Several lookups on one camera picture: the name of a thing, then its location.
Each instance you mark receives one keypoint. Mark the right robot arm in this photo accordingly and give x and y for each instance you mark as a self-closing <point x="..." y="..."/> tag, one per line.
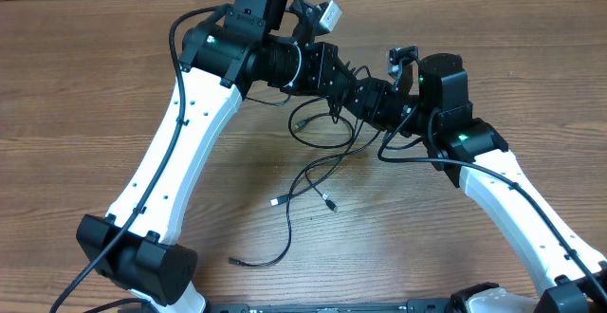
<point x="429" y="98"/>

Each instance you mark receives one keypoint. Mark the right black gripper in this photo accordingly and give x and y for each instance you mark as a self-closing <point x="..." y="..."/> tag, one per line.
<point x="366" y="97"/>

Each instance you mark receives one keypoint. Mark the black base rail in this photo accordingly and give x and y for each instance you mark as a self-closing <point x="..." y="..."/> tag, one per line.
<point x="327" y="308"/>

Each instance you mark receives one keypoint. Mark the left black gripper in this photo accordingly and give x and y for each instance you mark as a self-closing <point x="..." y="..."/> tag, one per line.
<point x="325" y="67"/>

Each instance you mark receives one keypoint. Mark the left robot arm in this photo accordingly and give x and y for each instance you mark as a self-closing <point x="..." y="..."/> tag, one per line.
<point x="135" y="244"/>

